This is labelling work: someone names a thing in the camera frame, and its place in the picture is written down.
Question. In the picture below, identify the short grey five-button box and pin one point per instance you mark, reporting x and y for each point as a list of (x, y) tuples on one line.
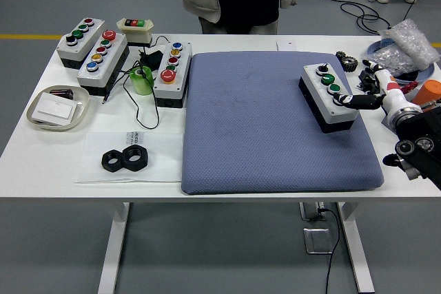
[(169, 89)]

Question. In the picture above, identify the white table leg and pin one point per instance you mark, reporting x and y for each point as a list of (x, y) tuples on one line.
[(358, 256), (112, 256)]

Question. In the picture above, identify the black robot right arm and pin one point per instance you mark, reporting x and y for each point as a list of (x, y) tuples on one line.
[(422, 135)]

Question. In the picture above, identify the green tape roll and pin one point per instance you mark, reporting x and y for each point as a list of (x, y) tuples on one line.
[(141, 82)]

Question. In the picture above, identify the small red clip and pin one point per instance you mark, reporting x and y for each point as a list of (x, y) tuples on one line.
[(410, 86)]

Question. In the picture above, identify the long grey five-button box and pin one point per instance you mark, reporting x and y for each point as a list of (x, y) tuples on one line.
[(103, 66)]

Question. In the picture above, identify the orange cylinder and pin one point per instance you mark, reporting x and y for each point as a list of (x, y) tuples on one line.
[(429, 92)]

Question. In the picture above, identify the grey four-button control box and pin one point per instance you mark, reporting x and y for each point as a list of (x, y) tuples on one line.
[(318, 85)]

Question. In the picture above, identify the clear plastic bag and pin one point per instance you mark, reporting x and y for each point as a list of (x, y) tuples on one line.
[(162, 159)]

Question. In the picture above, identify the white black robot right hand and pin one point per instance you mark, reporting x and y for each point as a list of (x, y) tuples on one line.
[(391, 96)]

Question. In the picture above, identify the cream three-button switch box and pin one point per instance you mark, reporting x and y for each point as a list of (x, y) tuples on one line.
[(136, 34)]

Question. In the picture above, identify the blue-grey woven mat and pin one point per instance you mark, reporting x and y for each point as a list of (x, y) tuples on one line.
[(258, 128)]

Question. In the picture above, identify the beige oval tray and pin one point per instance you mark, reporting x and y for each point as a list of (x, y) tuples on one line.
[(79, 108)]

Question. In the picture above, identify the dark red small case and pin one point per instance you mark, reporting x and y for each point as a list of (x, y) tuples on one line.
[(62, 93)]

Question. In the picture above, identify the grey under-table control box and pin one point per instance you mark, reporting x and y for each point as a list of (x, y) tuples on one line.
[(310, 211)]

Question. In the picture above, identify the bubble wrap bag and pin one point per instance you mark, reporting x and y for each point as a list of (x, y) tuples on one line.
[(410, 44)]

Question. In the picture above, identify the metal floor outlet box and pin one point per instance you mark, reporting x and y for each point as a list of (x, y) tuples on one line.
[(318, 240)]

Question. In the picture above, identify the blue white round plate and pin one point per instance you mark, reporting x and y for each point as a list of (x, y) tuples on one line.
[(373, 47)]

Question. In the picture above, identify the white wall switch plate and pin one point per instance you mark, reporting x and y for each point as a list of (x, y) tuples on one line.
[(53, 109)]

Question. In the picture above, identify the black metal gear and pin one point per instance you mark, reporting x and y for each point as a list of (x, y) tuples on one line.
[(349, 63)]

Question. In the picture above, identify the black hex nut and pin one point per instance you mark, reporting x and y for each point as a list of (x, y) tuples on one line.
[(136, 163), (112, 165)]

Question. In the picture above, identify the black power adapter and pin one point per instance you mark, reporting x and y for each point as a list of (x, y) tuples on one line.
[(153, 58)]

